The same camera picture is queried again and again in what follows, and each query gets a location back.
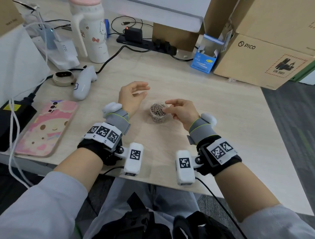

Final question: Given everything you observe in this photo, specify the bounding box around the person's left hand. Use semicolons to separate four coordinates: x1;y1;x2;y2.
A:
117;81;151;119

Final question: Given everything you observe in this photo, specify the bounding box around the person's right hand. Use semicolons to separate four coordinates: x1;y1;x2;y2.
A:
162;98;201;133

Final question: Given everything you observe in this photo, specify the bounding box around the silver paper clip bundle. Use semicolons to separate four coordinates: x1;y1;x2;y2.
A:
150;103;168;122

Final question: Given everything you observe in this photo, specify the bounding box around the small clear plastic jar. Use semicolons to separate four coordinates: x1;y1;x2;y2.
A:
149;102;169;123

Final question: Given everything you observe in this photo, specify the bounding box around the person's left forearm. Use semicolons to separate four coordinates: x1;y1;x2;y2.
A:
0;146;104;239

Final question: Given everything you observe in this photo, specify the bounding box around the person's right forearm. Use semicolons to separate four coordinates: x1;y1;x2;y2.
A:
214;162;315;239

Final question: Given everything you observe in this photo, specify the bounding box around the wooden desk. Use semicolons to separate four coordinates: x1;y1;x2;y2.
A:
0;0;314;217

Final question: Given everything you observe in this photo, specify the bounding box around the person's right leg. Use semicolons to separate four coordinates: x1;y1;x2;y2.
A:
152;185;200;218

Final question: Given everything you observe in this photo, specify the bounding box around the person's leg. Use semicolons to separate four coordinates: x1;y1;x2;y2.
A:
82;177;158;239
152;185;200;218

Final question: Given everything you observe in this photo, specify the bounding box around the person's left leg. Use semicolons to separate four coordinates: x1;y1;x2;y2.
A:
82;177;158;239

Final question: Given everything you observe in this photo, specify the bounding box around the white left hand tracker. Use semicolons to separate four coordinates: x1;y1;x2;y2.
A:
102;102;123;119

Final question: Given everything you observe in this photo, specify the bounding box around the grey left wrist brace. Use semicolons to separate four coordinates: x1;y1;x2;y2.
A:
106;109;131;135

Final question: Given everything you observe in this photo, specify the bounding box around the grey wrist brace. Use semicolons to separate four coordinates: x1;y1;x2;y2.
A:
187;118;218;146
106;109;131;135

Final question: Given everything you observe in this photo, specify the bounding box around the grey right wrist brace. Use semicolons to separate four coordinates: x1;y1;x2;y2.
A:
187;118;218;146

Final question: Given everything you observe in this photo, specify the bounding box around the left marker wristband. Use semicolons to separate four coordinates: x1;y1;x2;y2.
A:
77;122;123;166

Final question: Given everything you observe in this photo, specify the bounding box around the marker wristband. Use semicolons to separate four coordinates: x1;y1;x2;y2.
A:
77;122;123;166
196;135;242;177

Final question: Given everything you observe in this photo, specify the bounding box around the white handheld controller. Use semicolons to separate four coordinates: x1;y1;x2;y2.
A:
73;65;98;101

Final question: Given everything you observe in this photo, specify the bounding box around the blue paper clip box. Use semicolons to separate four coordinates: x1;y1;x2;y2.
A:
191;34;226;74

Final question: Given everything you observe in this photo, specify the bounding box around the right marker wristband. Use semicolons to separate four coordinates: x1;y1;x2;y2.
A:
196;135;242;177

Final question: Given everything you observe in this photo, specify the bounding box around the black power strip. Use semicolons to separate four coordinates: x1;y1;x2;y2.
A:
116;34;178;56

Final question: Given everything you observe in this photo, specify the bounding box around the black charger adapter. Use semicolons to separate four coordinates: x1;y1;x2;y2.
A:
124;26;143;44

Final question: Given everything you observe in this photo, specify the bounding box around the white cartoon bottle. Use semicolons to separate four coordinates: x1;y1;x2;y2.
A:
69;0;110;64

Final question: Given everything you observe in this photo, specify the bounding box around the beige round charger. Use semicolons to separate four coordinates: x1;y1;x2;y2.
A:
52;70;76;87

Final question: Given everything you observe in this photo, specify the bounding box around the plain brown cardboard box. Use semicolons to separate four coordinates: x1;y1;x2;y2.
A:
152;0;241;52

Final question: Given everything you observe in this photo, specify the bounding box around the cardboard box with red label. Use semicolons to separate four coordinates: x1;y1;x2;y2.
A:
229;0;315;57
213;33;315;90

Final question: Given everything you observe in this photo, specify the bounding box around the white paper bag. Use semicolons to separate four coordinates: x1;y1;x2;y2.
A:
24;22;80;71

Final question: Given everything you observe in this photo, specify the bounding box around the pink cartoon phone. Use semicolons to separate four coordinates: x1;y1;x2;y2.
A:
14;99;79;158

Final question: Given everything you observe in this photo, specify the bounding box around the white box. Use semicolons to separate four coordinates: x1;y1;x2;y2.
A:
0;24;51;106

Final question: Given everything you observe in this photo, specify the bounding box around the black power brick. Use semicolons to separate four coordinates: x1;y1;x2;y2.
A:
0;99;37;152

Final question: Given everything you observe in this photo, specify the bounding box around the black backpack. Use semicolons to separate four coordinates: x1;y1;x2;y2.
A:
92;192;237;239

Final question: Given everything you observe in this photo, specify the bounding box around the green cabinet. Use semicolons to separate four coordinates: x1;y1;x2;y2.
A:
290;65;315;83

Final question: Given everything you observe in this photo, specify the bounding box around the small brown cardboard box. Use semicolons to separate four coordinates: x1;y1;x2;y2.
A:
0;0;25;37

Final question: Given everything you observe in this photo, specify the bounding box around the thick black power cable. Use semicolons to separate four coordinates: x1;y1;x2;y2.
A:
27;45;153;104

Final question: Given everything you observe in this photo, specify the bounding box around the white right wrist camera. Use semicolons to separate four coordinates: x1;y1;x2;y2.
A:
175;150;203;186

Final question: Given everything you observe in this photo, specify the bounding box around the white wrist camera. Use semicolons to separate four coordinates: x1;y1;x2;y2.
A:
120;142;144;177
175;150;203;186

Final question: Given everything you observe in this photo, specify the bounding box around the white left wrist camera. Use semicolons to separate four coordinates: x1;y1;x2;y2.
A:
120;142;144;177

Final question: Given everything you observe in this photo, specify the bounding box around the black left camera cable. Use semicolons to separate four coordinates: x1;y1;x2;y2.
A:
102;165;125;176

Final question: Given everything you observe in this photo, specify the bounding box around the black camera cable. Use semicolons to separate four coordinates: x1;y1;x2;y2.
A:
195;177;248;239
102;165;125;176

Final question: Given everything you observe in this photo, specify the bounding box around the thin black cable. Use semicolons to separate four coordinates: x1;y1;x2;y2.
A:
111;16;154;40

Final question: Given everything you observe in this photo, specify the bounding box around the black right camera cable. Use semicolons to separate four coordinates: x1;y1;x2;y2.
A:
195;177;248;239

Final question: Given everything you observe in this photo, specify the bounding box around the white cable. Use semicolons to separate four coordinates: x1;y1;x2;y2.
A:
9;98;34;189

